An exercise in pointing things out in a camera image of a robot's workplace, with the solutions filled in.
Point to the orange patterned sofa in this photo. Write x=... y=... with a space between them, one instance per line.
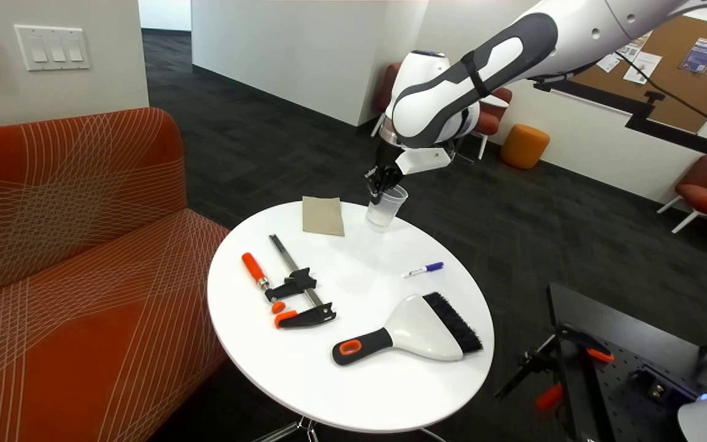
x=104 y=326

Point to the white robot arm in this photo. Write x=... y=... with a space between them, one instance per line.
x=435 y=101

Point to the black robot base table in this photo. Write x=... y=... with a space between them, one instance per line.
x=653 y=391

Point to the round white table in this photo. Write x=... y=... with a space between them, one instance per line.
x=362 y=276

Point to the orange handled clamp on base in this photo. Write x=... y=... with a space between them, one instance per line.
x=590 y=347

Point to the black orange bar clamp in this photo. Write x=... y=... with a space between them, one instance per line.
x=296 y=283

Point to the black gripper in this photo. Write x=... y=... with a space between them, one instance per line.
x=384 y=171

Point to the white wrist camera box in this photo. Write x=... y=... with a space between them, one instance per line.
x=416 y=159

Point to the white wall light switch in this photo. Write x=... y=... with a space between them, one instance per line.
x=48 y=47

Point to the orange armchair left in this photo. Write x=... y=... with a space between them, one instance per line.
x=490 y=109

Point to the tan cardboard square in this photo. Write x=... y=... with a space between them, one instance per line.
x=323 y=216

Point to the cork bulletin board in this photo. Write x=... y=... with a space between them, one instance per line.
x=668 y=73

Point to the blue and white marker pen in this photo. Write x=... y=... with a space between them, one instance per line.
x=426 y=268

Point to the clear plastic cup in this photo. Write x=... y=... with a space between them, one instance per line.
x=385 y=207

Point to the yellow round ottoman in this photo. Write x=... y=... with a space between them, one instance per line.
x=523 y=144

